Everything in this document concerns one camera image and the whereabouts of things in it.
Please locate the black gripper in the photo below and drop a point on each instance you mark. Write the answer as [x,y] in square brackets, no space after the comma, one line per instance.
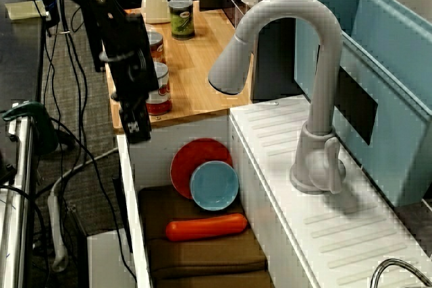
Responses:
[131,58]

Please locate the tomato soup can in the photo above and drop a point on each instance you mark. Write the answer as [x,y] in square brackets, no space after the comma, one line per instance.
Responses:
[162,92]

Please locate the brown beans can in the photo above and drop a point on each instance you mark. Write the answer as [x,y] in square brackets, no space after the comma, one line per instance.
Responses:
[158,48]

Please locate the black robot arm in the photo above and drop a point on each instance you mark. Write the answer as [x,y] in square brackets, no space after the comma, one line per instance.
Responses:
[98,8]

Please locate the red plate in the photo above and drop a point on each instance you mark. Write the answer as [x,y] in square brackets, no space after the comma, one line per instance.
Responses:
[192,156]

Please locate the wooden countertop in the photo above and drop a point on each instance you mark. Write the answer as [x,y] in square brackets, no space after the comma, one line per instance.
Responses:
[195,75]

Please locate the green clamp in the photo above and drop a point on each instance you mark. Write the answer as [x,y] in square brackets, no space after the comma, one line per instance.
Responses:
[40,116]

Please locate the light blue bowl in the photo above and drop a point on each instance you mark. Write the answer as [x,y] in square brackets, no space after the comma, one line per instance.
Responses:
[214,185]

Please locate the green peas can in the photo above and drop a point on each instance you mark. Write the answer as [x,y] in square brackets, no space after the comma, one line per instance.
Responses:
[182,21]

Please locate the orange toy sausage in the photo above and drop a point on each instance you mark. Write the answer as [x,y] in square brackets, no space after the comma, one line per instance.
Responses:
[206,227]

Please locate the white power strip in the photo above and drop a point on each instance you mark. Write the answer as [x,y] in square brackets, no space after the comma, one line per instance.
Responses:
[55,227]

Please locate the white box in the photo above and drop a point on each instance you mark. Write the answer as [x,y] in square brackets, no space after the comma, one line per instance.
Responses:
[108,261]

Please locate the brown folded cloth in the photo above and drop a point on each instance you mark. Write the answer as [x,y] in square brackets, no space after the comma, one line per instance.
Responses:
[202,257]

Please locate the yellow sticky notepad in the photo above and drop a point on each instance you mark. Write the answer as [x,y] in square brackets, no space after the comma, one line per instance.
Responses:
[25,9]

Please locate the grey toy faucet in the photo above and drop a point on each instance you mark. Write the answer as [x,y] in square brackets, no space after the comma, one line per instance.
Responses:
[320,99]

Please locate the white toy sink unit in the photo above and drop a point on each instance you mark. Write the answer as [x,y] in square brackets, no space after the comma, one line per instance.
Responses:
[303,234]

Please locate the teal plastic bin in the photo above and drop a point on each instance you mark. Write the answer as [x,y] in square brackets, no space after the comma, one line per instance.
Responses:
[388,48]

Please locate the metal frame rail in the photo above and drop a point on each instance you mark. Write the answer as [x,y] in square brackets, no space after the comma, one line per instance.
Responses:
[18,200]

